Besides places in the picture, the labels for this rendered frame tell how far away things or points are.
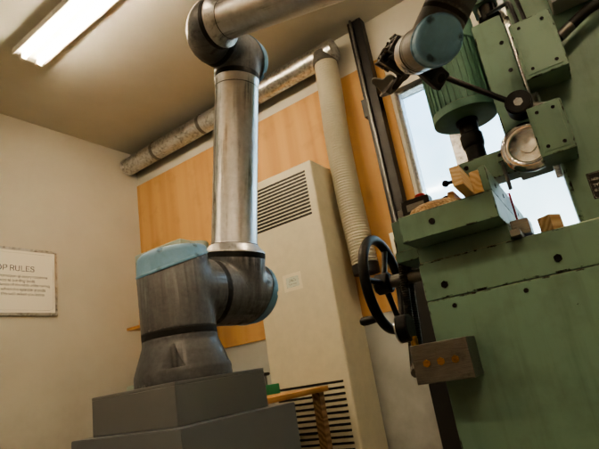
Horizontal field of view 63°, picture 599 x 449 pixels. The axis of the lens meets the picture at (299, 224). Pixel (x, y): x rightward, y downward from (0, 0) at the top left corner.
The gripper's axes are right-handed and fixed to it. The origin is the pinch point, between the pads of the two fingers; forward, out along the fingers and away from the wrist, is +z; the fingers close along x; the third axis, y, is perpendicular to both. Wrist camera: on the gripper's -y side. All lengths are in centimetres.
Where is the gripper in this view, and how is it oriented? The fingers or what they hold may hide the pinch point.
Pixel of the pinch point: (397, 71)
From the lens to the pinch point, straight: 133.7
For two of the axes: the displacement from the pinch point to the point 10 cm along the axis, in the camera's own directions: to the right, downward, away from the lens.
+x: -4.9, 8.6, 1.2
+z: -0.6, -1.8, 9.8
